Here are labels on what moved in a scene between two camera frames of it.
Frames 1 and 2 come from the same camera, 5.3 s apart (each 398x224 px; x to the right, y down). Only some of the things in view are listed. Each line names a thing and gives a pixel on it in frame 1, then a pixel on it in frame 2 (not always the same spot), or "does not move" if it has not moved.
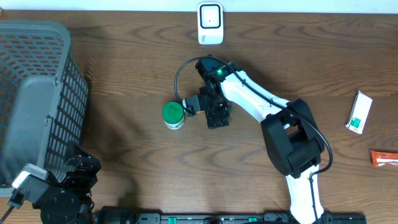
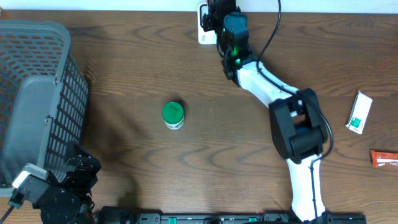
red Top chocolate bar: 382,158 does not move
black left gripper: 90,166 does not move
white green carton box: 359,112 does not move
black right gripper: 211,113 to 208,18
